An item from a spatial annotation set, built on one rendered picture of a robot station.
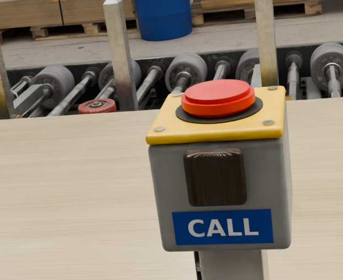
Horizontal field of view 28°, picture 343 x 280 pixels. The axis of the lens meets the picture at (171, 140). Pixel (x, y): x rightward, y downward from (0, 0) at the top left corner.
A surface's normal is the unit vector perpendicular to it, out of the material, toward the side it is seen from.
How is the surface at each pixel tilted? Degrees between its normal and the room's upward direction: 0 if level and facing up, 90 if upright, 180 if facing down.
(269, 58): 90
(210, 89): 0
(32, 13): 90
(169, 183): 90
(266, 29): 90
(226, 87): 0
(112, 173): 0
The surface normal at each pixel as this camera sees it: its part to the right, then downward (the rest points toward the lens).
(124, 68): -0.17, 0.37
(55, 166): -0.13, -0.92
